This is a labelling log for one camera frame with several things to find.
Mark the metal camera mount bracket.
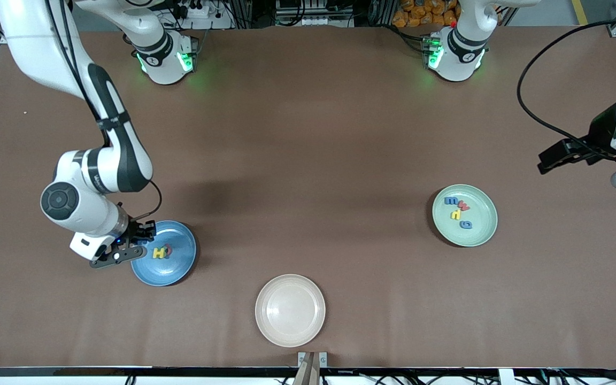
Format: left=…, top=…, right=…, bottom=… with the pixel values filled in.
left=293, top=351, right=329, bottom=385

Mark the white power strip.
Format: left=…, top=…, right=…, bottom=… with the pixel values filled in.
left=177, top=0, right=232, bottom=30

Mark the blue plate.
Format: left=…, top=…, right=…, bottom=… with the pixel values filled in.
left=130, top=220, right=197, bottom=287

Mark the orange packets pile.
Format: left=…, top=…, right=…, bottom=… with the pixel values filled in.
left=392, top=0, right=459, bottom=28

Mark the green plate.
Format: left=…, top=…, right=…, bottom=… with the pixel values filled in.
left=432, top=184, right=499, bottom=248

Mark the beige plate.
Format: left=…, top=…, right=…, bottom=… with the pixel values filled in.
left=255, top=274, right=326, bottom=348

